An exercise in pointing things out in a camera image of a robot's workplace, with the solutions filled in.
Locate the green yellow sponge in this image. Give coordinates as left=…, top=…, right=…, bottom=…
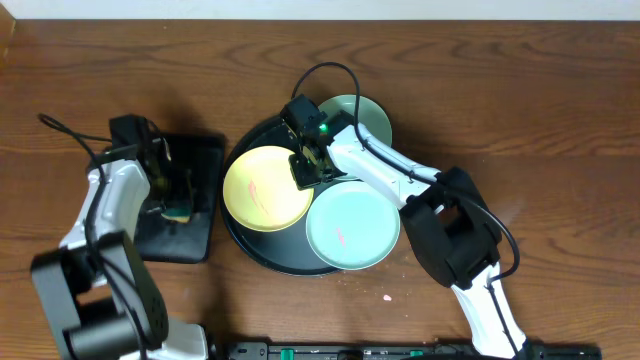
left=161, top=208, right=192, bottom=224

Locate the yellow plate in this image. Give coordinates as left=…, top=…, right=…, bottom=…
left=223, top=145, right=314, bottom=232

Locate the mint plate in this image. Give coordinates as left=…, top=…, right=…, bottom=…
left=306, top=181, right=401, bottom=270
left=318, top=94, right=392, bottom=146

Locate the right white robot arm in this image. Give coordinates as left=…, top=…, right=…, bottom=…
left=283, top=112, right=527, bottom=359

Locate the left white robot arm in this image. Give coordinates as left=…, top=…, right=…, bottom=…
left=30, top=139, right=209, bottom=359

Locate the black rectangular tray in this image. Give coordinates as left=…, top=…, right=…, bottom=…
left=134, top=134, right=224, bottom=264

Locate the black round tray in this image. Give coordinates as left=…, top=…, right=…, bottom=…
left=221, top=117, right=348, bottom=276

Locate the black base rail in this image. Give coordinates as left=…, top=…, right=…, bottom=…
left=211, top=342, right=603, bottom=360

